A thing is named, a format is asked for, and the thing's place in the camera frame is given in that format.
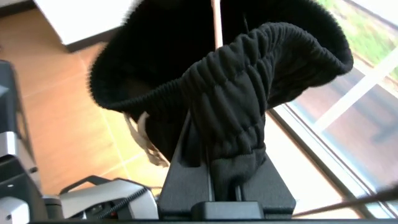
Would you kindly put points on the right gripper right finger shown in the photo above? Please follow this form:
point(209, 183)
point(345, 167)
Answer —
point(273, 193)

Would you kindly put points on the window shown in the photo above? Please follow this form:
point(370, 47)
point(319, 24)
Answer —
point(357, 124)

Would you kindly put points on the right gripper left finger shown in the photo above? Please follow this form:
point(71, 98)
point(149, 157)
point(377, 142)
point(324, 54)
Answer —
point(183, 186)

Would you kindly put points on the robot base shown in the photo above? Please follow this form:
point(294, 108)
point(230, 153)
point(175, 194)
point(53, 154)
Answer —
point(109, 199)

